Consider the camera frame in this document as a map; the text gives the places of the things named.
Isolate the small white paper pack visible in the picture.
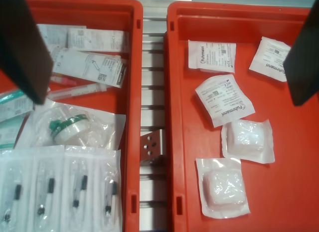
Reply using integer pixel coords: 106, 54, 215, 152
36, 24, 87, 51
67, 28, 131, 53

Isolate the red plastic box with bandages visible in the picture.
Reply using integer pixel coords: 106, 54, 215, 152
165, 1, 319, 232

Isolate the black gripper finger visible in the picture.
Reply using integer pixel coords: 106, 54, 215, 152
284, 0, 319, 107
0, 0, 54, 105

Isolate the clear plastic syringe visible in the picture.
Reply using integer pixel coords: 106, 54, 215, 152
46, 82, 108, 100

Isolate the red plastic box with syringes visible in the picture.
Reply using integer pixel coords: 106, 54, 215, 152
0, 0, 144, 232

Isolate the strip of needle blister packs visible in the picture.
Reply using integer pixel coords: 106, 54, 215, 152
0, 145, 122, 232

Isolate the clear packaged green-white filter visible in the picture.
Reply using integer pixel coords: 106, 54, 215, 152
14, 99, 127, 153

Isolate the white green printed pack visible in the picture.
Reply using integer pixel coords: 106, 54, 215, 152
0, 114, 29, 151

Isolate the metal bracket with holes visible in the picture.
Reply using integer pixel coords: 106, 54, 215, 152
140, 129, 167, 167

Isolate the white packaged bandage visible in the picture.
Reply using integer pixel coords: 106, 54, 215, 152
249, 36, 292, 82
187, 39, 237, 74
194, 74, 256, 128
195, 157, 251, 219
221, 119, 275, 165

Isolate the large white syringe paper pack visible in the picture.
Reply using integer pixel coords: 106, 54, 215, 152
50, 47, 128, 90

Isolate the teal striped syringe pack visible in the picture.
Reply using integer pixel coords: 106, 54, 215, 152
0, 89, 36, 123

